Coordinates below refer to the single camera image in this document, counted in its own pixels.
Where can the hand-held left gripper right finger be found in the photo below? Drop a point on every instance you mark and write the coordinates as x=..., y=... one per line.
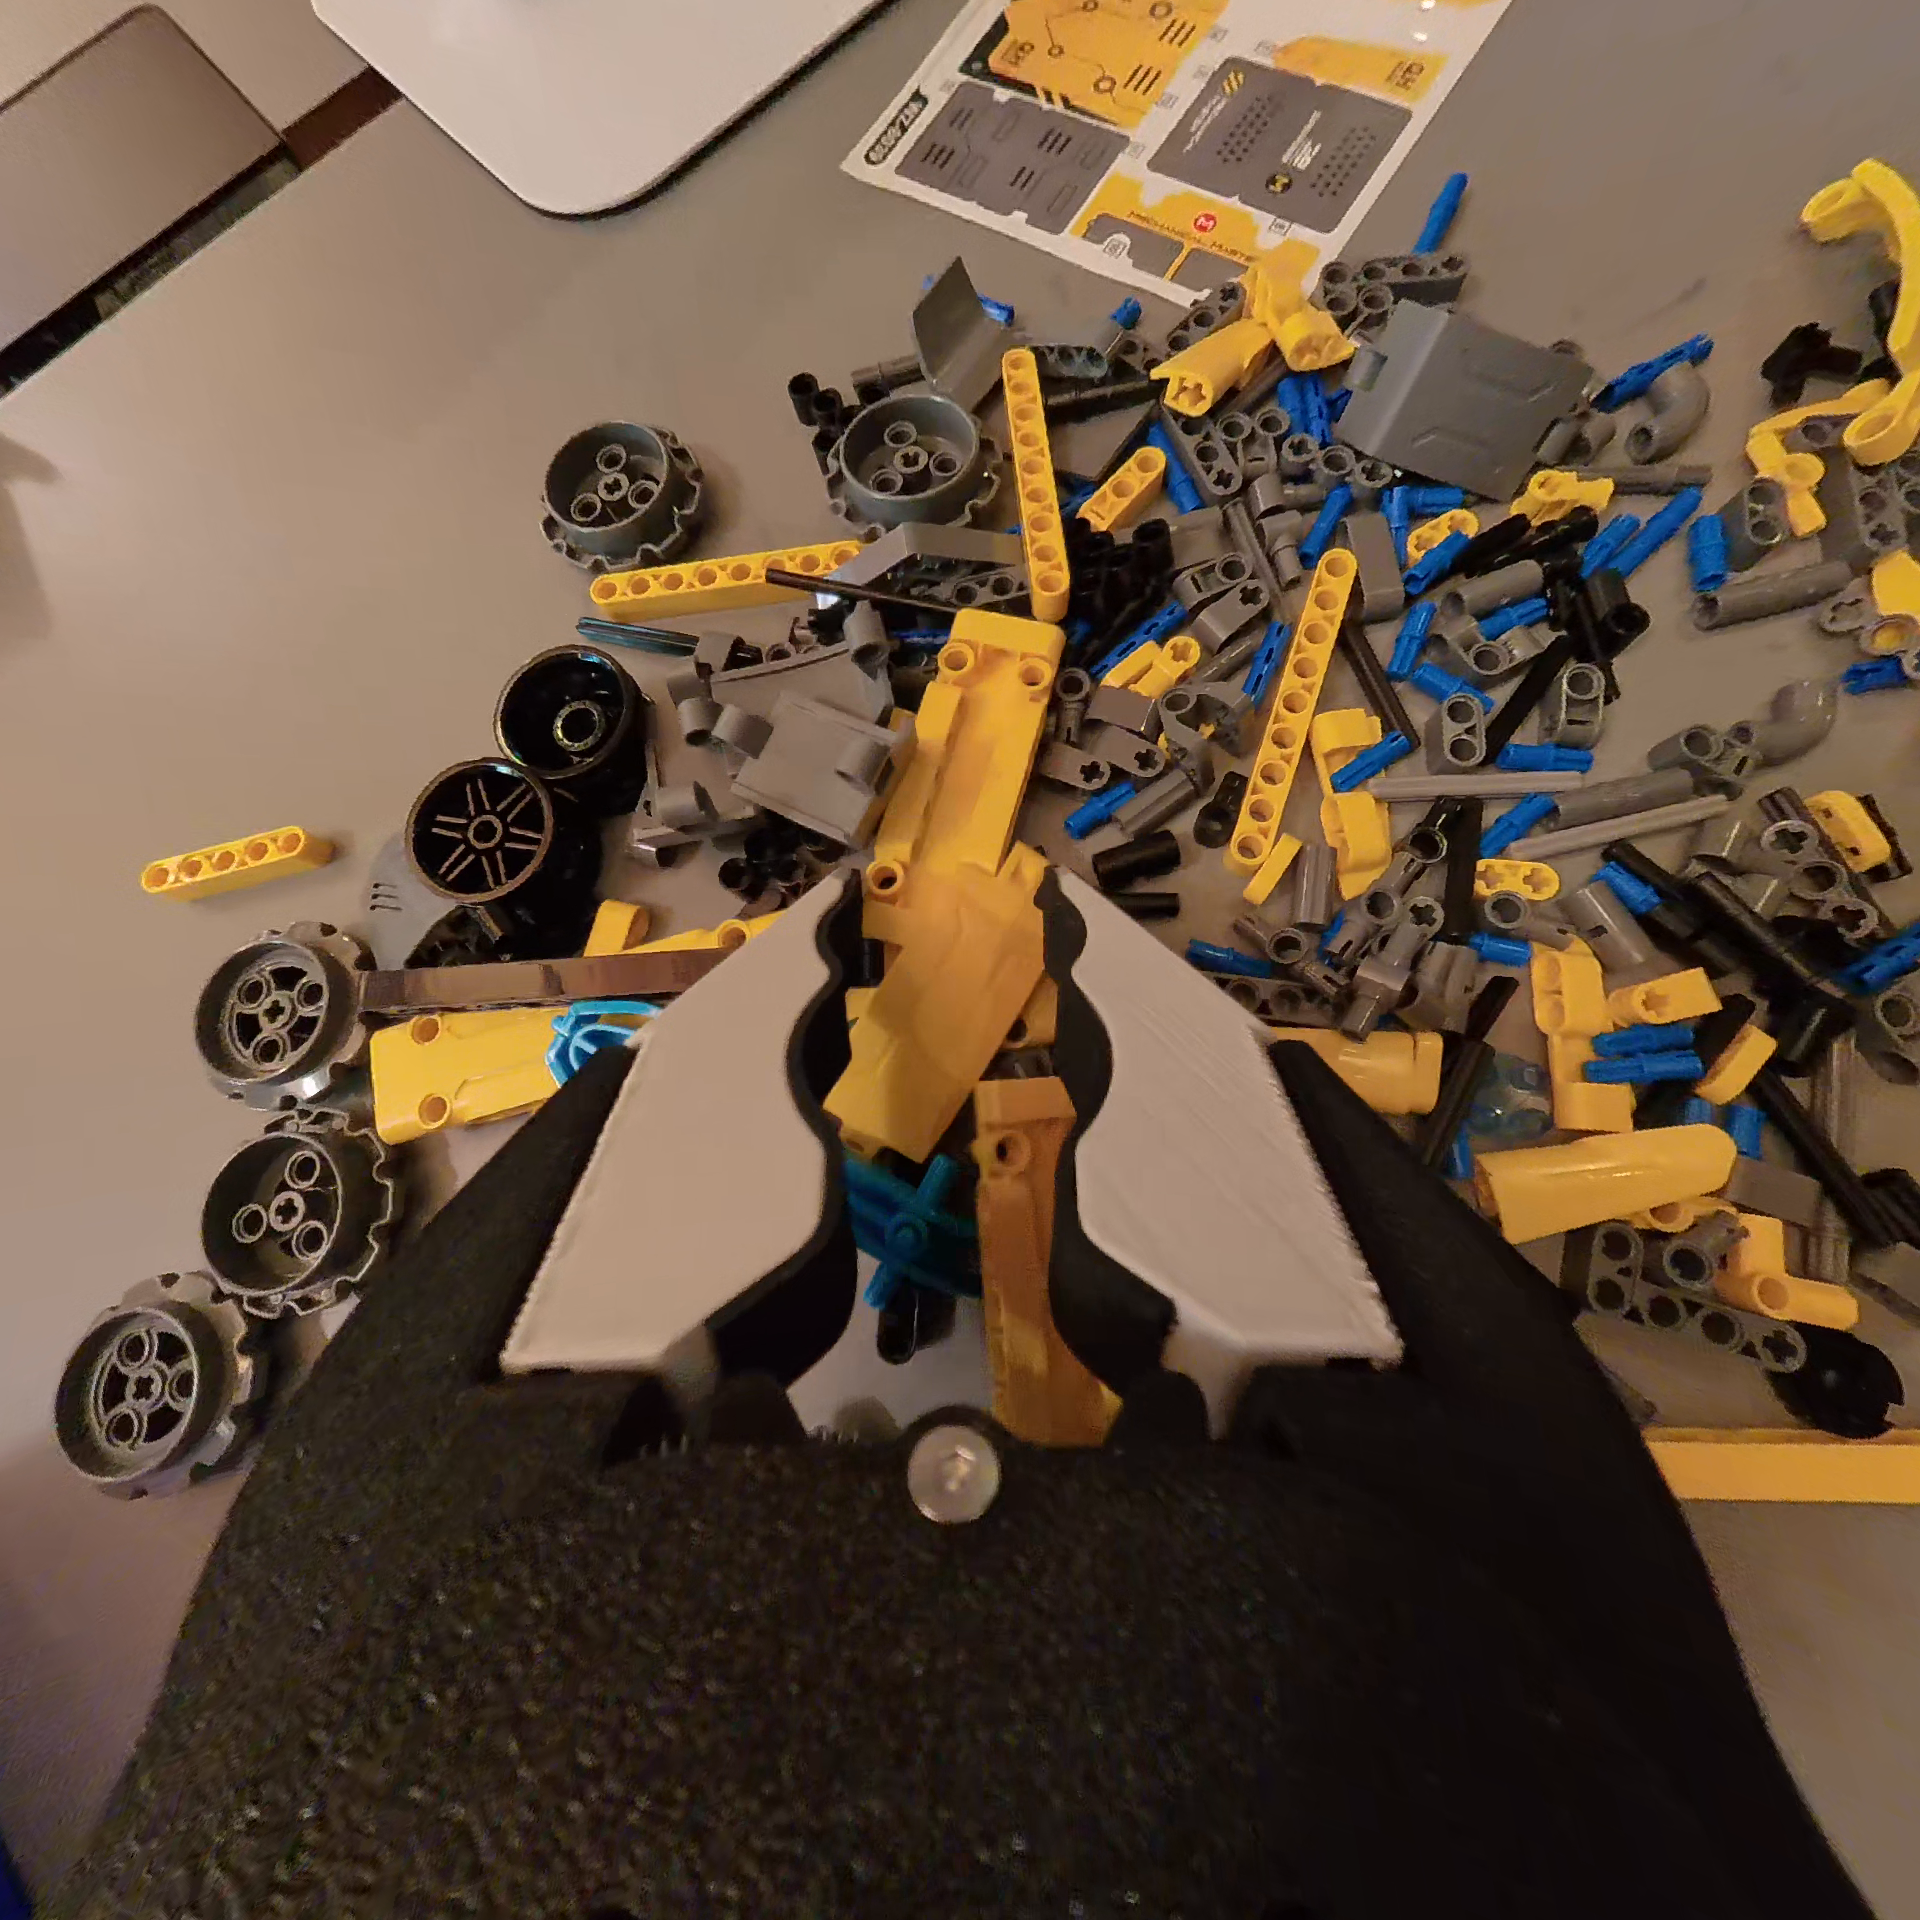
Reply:
x=1231, y=1200

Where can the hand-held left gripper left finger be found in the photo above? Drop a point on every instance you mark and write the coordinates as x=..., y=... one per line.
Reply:
x=674, y=1200

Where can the long yellow panel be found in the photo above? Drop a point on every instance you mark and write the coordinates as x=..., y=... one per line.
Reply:
x=961, y=780

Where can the pile of mixed toy bricks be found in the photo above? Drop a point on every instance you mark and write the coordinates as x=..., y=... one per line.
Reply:
x=1424, y=721

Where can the yellow curved panel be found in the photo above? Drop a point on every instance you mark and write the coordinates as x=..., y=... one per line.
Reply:
x=1861, y=202

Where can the yellow rounded panel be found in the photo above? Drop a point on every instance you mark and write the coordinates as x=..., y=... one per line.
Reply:
x=465, y=1072

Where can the silver wheel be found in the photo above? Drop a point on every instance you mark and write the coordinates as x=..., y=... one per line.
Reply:
x=284, y=1016
x=297, y=1219
x=158, y=1388

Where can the black wheel rim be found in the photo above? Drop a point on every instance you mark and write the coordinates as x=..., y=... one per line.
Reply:
x=480, y=832
x=571, y=733

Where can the short yellow beam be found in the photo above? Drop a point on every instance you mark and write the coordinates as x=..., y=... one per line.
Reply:
x=236, y=865

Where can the dark grey wheel hub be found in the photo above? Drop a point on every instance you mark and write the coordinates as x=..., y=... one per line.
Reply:
x=622, y=495
x=912, y=459

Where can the small dark grey panel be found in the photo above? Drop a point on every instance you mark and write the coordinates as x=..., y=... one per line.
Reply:
x=961, y=338

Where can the yellow sticker sheet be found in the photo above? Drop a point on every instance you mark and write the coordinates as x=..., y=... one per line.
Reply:
x=1170, y=121

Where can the white book stand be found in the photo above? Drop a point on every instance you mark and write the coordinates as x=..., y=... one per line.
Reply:
x=601, y=91

